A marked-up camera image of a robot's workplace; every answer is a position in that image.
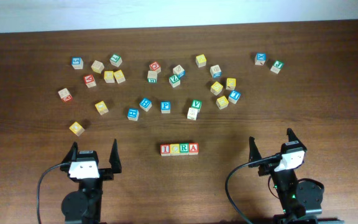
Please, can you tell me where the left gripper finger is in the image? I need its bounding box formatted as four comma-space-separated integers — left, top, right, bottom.
62, 142, 78, 164
109, 139, 122, 173

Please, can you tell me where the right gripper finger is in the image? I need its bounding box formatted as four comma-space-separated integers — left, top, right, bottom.
287, 128, 300, 142
249, 136, 262, 167

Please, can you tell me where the red I block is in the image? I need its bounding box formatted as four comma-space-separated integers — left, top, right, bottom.
160, 144, 170, 156

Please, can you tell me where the yellow C block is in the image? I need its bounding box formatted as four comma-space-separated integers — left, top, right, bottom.
170, 144, 180, 156

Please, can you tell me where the red A block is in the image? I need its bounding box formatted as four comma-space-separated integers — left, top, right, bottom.
189, 143, 199, 155

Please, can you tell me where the green R block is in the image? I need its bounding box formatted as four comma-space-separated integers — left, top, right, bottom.
180, 143, 189, 155

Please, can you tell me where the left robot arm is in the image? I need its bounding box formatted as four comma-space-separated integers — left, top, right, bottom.
60, 141, 122, 224

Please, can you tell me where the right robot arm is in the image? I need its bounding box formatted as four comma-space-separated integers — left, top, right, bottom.
249, 128, 344, 224

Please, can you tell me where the yellow block far left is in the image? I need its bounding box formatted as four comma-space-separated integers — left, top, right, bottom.
69, 121, 85, 136

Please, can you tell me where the blue E block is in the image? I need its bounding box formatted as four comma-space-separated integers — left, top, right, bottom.
127, 108, 139, 121

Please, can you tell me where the yellow block lower left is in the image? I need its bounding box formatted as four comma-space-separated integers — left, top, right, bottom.
95, 101, 109, 115

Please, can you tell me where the wooden block red side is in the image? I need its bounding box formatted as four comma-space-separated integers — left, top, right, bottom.
58, 88, 73, 102

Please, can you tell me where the yellow block right lower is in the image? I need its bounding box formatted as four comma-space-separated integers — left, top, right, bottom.
216, 96, 229, 110

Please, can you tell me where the blue I block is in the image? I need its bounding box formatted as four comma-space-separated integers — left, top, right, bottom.
228, 90, 241, 104

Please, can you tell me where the blue F block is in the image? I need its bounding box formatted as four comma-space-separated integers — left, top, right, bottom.
139, 98, 152, 112

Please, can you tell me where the green J block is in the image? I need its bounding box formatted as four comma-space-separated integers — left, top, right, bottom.
270, 60, 284, 74

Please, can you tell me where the yellow block right upper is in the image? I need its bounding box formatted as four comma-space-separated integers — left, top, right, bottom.
226, 78, 236, 90

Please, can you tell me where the blue P block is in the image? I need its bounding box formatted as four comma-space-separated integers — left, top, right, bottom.
160, 101, 171, 114

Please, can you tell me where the wooden picture block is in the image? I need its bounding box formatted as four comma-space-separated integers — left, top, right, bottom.
187, 108, 198, 120

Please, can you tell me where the yellow block right cluster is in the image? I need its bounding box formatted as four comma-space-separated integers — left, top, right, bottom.
210, 82, 223, 95

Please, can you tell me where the red block left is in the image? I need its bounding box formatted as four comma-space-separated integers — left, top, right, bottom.
83, 75, 96, 88

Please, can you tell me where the green V block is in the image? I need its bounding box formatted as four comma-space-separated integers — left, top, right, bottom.
191, 100, 202, 112

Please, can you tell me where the yellow block upper left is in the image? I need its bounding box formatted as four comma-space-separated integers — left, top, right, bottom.
104, 71, 115, 83

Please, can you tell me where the yellow block beside it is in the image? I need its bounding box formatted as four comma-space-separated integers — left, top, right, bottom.
113, 70, 126, 83

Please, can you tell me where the blue X block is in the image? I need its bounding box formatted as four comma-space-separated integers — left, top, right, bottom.
254, 52, 267, 65

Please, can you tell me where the wooden block blue D side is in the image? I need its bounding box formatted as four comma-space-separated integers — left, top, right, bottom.
210, 65, 222, 78

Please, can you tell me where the plain wooden block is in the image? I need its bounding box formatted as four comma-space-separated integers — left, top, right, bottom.
91, 60, 104, 73

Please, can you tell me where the blue S block top-left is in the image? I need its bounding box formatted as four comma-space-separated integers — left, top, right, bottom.
71, 57, 84, 70

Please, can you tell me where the wooden block green side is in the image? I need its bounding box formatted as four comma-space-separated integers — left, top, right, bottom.
147, 70, 158, 83

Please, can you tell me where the green Z block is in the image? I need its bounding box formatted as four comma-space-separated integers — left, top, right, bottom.
169, 75, 180, 88

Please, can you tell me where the green L block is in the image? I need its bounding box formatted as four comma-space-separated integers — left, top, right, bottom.
109, 54, 122, 67

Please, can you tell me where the red block top centre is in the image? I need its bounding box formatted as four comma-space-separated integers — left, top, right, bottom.
149, 61, 161, 73

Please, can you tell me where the yellow block top centre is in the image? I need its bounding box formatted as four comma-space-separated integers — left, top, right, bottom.
196, 54, 206, 68

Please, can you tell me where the wooden leaf block blue side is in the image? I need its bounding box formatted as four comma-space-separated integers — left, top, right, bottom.
173, 65, 185, 78

